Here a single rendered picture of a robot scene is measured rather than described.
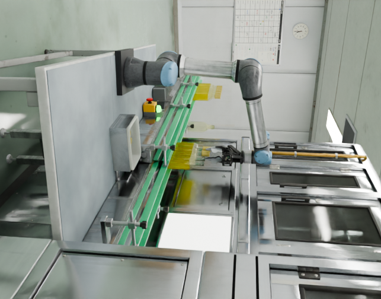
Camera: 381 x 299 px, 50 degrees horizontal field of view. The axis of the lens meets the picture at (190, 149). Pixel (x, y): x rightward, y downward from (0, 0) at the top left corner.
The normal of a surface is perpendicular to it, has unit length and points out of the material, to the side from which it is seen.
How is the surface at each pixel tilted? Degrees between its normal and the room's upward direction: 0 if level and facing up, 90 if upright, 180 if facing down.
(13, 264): 90
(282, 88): 90
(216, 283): 90
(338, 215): 90
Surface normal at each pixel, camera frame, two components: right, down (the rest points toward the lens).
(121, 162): -0.13, 0.44
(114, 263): -0.02, -0.90
